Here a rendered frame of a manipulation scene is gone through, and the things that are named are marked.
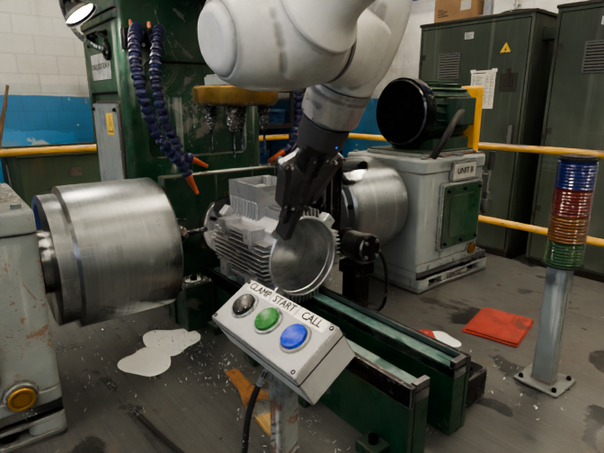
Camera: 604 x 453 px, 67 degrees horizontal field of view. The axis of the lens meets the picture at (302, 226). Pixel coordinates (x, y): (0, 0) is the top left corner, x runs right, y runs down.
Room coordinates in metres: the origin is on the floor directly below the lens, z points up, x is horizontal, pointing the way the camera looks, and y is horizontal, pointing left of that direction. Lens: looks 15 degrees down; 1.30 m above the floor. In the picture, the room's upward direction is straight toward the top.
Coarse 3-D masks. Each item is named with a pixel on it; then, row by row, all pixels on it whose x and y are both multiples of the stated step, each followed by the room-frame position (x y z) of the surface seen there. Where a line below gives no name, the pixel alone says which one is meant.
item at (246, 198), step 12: (228, 180) 0.97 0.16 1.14; (240, 180) 0.96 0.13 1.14; (252, 180) 1.00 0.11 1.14; (264, 180) 1.00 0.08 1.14; (276, 180) 1.00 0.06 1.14; (240, 192) 0.93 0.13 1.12; (252, 192) 0.89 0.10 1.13; (264, 192) 0.88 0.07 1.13; (240, 204) 0.93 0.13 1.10; (252, 204) 0.89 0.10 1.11; (264, 204) 0.88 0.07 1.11; (252, 216) 0.89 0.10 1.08
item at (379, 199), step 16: (352, 160) 1.15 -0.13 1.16; (368, 160) 1.17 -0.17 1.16; (352, 176) 1.08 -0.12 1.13; (368, 176) 1.10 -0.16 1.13; (384, 176) 1.13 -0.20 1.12; (400, 176) 1.18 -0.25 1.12; (352, 192) 1.04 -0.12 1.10; (368, 192) 1.07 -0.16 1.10; (384, 192) 1.10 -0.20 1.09; (400, 192) 1.13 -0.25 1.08; (320, 208) 1.05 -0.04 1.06; (352, 208) 1.04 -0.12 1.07; (368, 208) 1.05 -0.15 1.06; (384, 208) 1.09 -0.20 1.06; (400, 208) 1.12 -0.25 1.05; (352, 224) 1.04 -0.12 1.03; (368, 224) 1.05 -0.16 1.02; (384, 224) 1.09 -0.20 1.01; (400, 224) 1.13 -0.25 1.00; (384, 240) 1.13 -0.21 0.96
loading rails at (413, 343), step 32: (224, 288) 0.95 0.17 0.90; (320, 288) 0.90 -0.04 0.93; (352, 320) 0.78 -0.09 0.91; (384, 320) 0.76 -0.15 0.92; (384, 352) 0.71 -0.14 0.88; (416, 352) 0.66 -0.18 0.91; (448, 352) 0.65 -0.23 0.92; (352, 384) 0.63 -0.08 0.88; (384, 384) 0.58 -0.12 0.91; (416, 384) 0.55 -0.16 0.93; (448, 384) 0.61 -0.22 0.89; (352, 416) 0.63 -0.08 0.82; (384, 416) 0.58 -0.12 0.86; (416, 416) 0.55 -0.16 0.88; (448, 416) 0.61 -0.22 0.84; (384, 448) 0.56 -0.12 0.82; (416, 448) 0.56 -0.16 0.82
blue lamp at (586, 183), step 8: (560, 160) 0.78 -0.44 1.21; (560, 168) 0.75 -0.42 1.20; (568, 168) 0.74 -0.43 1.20; (576, 168) 0.73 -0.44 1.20; (584, 168) 0.73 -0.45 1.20; (592, 168) 0.73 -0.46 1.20; (560, 176) 0.75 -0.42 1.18; (568, 176) 0.74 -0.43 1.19; (576, 176) 0.73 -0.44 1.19; (584, 176) 0.73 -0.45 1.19; (592, 176) 0.73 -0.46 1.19; (560, 184) 0.75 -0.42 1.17; (568, 184) 0.74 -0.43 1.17; (576, 184) 0.73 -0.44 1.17; (584, 184) 0.73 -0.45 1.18; (592, 184) 0.73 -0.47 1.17
